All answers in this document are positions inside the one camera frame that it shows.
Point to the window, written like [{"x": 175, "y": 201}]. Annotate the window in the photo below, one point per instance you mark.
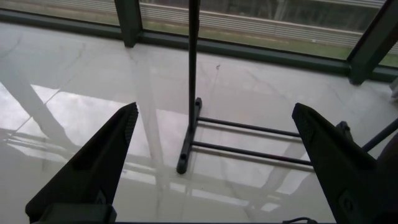
[{"x": 248, "y": 53}]

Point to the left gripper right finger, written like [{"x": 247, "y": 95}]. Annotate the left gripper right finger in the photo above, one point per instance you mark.
[{"x": 339, "y": 168}]

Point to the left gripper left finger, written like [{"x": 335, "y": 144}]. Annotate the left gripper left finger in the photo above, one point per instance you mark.
[{"x": 90, "y": 174}]

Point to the black clothes rack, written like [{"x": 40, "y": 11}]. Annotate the black clothes rack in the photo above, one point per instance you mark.
[{"x": 192, "y": 77}]

